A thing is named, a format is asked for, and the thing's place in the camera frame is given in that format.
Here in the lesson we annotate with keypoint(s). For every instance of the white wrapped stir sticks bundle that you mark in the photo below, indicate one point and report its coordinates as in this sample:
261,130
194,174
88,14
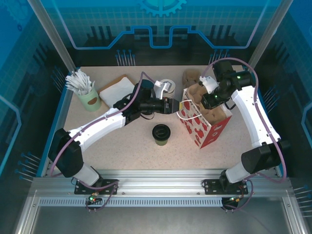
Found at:
78,81

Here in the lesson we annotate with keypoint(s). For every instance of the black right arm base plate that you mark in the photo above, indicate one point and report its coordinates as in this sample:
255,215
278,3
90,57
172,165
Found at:
209,187

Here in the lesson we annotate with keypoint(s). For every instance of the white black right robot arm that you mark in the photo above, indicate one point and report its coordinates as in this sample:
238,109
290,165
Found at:
256,117

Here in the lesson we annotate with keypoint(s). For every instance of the white paper napkins stack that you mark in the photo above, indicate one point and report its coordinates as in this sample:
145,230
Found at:
117,92

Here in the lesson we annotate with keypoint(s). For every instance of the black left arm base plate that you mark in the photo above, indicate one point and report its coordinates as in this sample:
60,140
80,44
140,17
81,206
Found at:
109,189

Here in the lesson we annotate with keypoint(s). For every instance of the brown pulp cup carrier stack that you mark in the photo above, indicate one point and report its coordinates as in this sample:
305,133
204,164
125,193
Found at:
190,75

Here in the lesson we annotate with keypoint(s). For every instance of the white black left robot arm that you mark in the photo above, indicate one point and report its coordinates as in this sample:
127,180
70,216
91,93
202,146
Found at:
97,129

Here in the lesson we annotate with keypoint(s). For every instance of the aluminium frame post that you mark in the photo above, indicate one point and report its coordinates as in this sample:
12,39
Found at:
54,36
265,36

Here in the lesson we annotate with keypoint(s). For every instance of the small LED connector board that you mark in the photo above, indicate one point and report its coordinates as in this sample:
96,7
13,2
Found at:
92,198
235,200

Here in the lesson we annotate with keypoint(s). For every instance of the light green holder cup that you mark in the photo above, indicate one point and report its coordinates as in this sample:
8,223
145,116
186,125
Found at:
91,101

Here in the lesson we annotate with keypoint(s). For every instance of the red white paper gift bag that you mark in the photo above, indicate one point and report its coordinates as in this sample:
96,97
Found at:
195,132

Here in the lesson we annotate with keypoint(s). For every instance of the green paper cups stack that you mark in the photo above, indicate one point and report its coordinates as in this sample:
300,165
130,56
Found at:
172,93

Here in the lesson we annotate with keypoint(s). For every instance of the aluminium front rail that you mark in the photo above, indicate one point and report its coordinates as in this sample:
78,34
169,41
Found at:
158,181

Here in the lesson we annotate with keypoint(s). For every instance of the black plastic cup lid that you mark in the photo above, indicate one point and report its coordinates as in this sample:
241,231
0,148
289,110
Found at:
161,132

